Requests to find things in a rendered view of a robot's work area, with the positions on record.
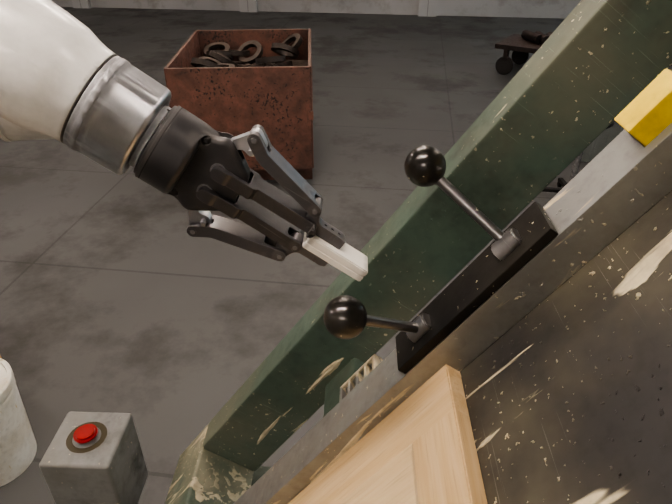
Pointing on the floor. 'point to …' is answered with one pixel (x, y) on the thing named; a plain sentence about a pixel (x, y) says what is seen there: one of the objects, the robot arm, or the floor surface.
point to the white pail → (13, 429)
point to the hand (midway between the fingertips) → (336, 251)
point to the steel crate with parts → (250, 87)
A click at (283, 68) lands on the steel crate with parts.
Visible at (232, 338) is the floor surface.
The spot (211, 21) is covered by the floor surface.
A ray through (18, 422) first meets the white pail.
